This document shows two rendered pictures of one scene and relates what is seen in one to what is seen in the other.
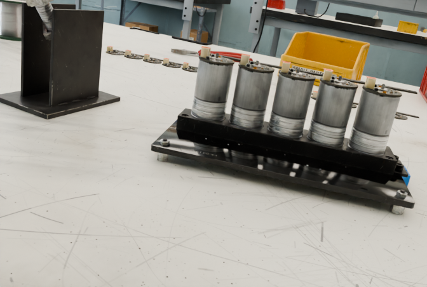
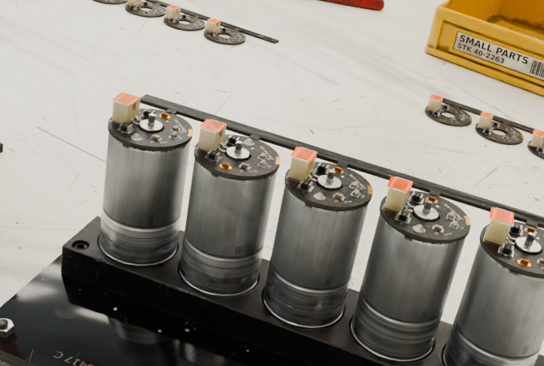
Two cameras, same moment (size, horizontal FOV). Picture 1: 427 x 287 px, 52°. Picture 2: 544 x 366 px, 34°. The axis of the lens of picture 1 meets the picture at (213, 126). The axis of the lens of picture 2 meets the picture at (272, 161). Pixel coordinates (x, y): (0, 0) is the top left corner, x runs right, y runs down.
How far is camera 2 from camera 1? 12 cm
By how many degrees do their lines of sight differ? 11
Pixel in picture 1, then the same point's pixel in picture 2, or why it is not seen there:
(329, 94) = (392, 248)
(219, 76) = (147, 174)
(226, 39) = not seen: outside the picture
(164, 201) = not seen: outside the picture
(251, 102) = (217, 240)
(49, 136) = not seen: outside the picture
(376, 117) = (500, 317)
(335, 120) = (405, 309)
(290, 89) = (303, 227)
